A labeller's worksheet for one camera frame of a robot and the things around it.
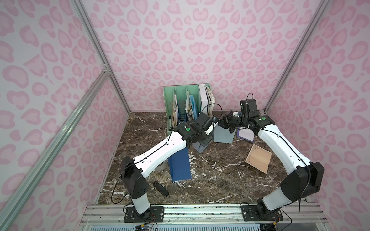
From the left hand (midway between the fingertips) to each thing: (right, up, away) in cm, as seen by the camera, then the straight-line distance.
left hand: (207, 132), depth 77 cm
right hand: (+2, +6, -3) cm, 7 cm away
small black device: (-24, -32, +3) cm, 40 cm away
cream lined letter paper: (+36, -18, +16) cm, 43 cm away
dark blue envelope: (-16, -22, +13) cm, 30 cm away
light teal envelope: (+14, -3, +27) cm, 30 cm away
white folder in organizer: (0, +21, +15) cm, 26 cm away
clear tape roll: (-26, -21, +11) cm, 35 cm away
